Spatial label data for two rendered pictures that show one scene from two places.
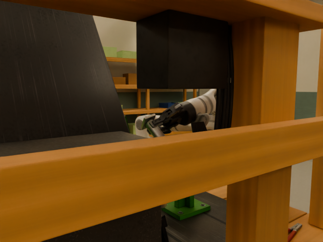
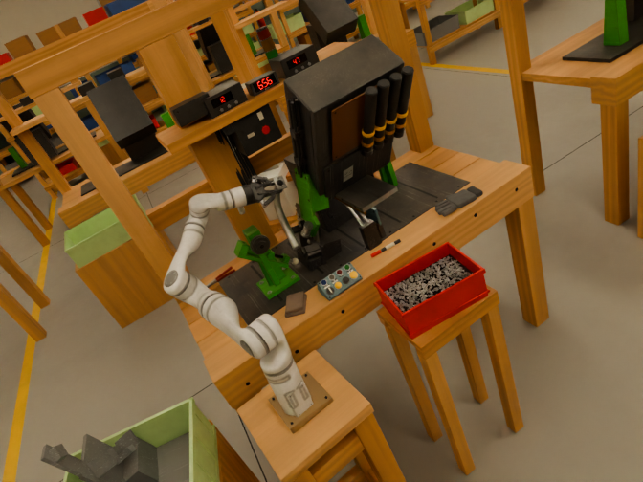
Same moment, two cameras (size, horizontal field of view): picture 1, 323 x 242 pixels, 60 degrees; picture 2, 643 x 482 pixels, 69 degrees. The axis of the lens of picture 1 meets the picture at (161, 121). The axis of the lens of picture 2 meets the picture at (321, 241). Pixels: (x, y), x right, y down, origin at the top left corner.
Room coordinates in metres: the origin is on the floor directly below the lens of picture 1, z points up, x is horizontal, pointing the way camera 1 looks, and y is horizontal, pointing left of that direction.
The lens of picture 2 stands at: (2.42, 0.66, 1.96)
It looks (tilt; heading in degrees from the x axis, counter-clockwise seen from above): 31 degrees down; 200
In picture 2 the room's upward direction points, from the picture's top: 24 degrees counter-clockwise
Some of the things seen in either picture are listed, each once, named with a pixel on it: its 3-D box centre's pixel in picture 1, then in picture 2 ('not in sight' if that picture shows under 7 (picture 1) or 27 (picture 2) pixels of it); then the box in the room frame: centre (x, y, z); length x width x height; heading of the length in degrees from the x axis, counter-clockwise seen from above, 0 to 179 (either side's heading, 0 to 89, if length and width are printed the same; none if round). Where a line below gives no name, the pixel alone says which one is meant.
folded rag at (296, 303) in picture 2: not in sight; (295, 303); (1.17, 0.02, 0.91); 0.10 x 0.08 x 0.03; 4
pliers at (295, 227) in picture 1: (290, 232); (219, 278); (0.86, -0.42, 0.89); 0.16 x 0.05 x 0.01; 132
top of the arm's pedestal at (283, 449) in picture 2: not in sight; (301, 410); (1.57, 0.08, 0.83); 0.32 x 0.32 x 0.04; 40
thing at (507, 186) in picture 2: not in sight; (383, 271); (0.97, 0.33, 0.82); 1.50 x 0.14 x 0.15; 126
